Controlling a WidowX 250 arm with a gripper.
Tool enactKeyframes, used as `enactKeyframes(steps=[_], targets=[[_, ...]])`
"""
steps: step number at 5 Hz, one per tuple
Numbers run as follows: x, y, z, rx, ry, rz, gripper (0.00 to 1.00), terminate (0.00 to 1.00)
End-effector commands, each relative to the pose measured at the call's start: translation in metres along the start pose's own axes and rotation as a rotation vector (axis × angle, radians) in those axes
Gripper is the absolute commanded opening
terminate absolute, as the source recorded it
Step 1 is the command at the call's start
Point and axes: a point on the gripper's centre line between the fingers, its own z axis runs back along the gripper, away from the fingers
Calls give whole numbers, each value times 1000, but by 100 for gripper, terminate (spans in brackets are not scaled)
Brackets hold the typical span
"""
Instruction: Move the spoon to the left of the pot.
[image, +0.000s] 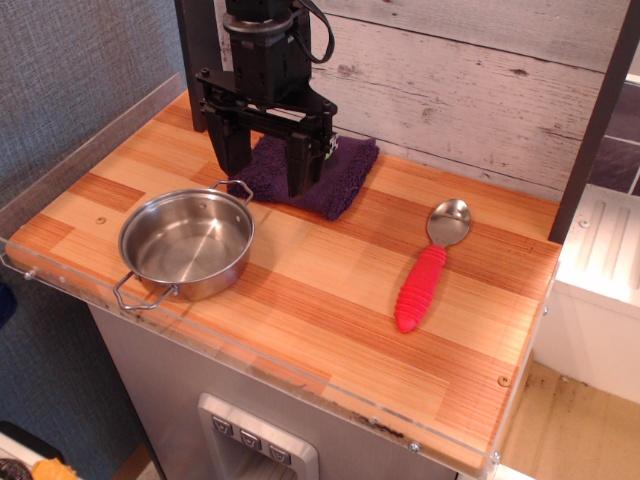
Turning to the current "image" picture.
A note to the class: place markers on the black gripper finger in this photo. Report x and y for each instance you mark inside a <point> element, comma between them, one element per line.
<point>305,160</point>
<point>231,140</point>

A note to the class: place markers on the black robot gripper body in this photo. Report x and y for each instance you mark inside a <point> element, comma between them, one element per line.
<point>269,83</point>

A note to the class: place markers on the red handled metal spoon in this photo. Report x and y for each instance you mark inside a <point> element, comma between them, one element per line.
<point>448,224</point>

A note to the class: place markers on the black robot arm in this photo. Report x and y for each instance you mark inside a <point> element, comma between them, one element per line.
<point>258,10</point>

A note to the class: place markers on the stainless steel pot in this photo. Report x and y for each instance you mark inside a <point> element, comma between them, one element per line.
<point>189,244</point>

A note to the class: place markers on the purple folded cloth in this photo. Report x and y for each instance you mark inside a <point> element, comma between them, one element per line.
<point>341,180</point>

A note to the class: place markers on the silver toy fridge cabinet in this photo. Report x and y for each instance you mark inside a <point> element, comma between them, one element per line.
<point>164,380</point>

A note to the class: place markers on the ice dispenser panel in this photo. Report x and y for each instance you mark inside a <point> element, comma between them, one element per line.
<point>244,446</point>

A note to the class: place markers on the orange object bottom left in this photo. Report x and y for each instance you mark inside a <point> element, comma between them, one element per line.
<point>52,469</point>

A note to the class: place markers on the dark left shelf post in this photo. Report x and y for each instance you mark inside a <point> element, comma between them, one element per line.
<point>200,45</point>

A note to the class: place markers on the dark shelf post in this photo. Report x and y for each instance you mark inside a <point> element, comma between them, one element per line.
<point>604,107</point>
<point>200,45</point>

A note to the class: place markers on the dark right shelf post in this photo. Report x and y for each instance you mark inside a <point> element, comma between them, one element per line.
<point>604,107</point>

